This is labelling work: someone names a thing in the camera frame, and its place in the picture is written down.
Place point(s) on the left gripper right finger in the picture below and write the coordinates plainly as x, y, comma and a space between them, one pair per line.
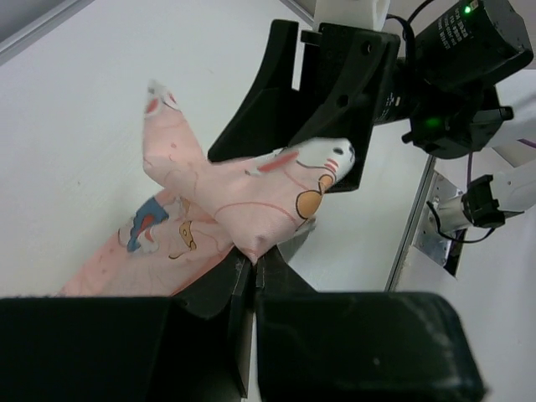
357, 346

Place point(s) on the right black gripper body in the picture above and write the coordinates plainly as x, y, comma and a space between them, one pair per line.
445, 85

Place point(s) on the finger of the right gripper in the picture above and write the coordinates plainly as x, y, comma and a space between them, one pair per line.
345, 78
252, 129

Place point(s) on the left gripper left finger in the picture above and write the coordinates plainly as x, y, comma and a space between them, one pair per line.
194, 346

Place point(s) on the pink cartoon pillowcase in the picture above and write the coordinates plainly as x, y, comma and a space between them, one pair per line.
205, 209

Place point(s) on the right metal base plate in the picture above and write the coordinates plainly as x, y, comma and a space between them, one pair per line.
439, 232

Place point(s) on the rear aluminium frame rail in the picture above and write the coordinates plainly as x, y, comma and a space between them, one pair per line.
25, 22

